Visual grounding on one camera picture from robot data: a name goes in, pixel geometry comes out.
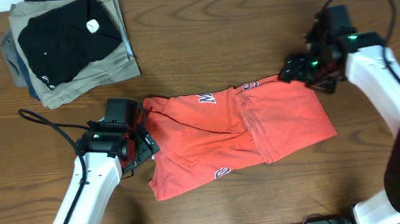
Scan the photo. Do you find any red printed t-shirt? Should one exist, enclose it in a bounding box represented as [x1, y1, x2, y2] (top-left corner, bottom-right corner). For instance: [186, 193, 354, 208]
[142, 75, 336, 201]

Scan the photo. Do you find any black folded shirt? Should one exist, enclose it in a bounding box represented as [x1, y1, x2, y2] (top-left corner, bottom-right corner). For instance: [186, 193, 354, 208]
[17, 0, 123, 90]

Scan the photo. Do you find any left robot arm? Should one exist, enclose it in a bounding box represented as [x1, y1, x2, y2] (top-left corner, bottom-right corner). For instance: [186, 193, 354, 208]
[18, 98, 159, 224]

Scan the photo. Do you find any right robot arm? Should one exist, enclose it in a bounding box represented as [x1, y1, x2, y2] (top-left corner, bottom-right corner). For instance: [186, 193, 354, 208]
[279, 5, 400, 224]

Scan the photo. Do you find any grey folded garment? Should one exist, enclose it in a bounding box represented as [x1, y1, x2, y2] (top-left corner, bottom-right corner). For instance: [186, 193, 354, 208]
[0, 30, 28, 88]

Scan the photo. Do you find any khaki folded garment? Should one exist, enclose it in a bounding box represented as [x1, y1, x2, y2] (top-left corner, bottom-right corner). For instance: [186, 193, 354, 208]
[9, 0, 140, 109]

